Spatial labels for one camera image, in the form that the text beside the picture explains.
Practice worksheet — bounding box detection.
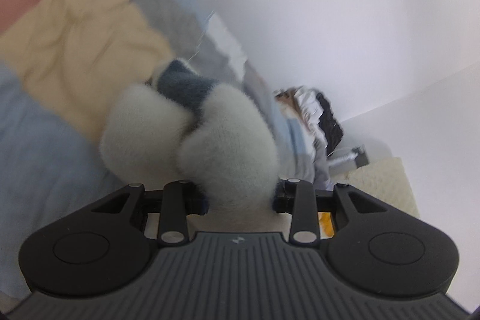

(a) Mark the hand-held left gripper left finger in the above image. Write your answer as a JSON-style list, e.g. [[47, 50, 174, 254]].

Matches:
[[91, 180, 209, 245]]

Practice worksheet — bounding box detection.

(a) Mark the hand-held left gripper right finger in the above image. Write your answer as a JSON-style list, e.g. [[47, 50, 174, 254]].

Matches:
[[272, 177, 389, 244]]

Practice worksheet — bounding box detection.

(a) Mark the small yellow object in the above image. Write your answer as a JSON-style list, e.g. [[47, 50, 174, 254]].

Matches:
[[318, 213, 334, 238]]

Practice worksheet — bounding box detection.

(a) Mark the pile of crumpled clothes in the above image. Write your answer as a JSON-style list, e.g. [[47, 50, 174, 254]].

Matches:
[[272, 85, 345, 156]]

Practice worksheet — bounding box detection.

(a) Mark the cream blue striped fleece sweater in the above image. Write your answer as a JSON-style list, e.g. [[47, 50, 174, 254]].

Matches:
[[99, 58, 281, 233]]

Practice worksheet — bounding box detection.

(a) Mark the silver metal object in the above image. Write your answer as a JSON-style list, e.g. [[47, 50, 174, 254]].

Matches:
[[328, 144, 370, 175]]

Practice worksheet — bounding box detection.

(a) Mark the pastel patchwork quilt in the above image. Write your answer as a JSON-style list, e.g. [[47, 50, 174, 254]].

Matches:
[[0, 0, 331, 300]]

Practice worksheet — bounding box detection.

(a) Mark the cream textured rug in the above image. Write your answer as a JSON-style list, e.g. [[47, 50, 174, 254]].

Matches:
[[337, 156, 421, 231]]

